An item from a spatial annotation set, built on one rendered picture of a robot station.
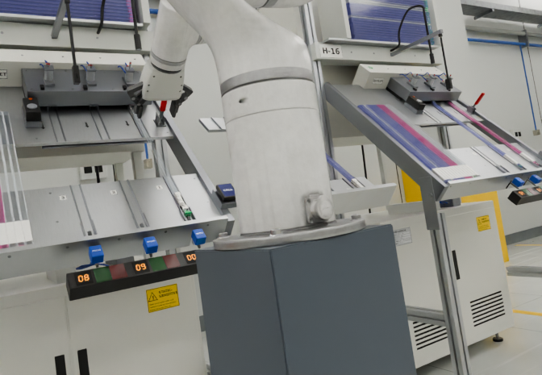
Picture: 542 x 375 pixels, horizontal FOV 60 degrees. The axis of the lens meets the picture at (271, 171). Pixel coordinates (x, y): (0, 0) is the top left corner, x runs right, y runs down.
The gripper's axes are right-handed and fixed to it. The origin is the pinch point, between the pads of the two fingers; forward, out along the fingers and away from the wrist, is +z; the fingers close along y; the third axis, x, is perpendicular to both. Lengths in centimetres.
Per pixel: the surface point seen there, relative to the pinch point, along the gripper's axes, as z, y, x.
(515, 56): 90, -482, -183
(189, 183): 7.8, -4.8, 18.9
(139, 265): 4.8, 14.5, 41.5
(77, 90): 8.4, 15.5, -19.3
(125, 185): 8.2, 10.9, 16.9
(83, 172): 139, -11, -107
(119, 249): 7.1, 16.7, 35.4
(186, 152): 8.7, -8.2, 6.9
